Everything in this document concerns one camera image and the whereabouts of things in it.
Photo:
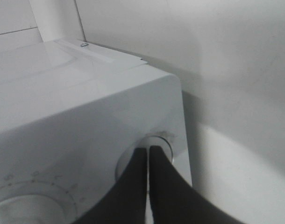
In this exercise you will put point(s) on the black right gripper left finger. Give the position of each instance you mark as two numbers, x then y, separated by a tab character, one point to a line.
125	203

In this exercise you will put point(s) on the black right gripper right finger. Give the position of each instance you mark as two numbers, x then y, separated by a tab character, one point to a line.
174	201

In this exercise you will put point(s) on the white lower timer knob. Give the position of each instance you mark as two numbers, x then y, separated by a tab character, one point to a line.
36	203

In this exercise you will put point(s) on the white microwave oven body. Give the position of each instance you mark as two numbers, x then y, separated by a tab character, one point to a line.
72	113

